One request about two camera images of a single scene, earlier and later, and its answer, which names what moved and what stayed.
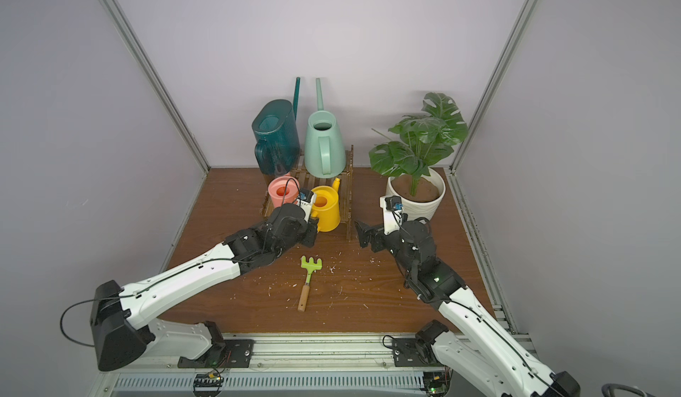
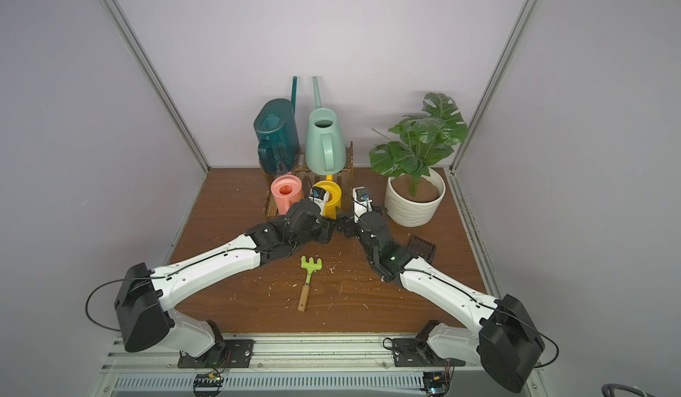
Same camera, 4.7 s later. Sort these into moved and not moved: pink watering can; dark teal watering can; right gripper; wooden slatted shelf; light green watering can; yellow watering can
Moved: yellow watering can; right gripper
Not moved: dark teal watering can; pink watering can; light green watering can; wooden slatted shelf
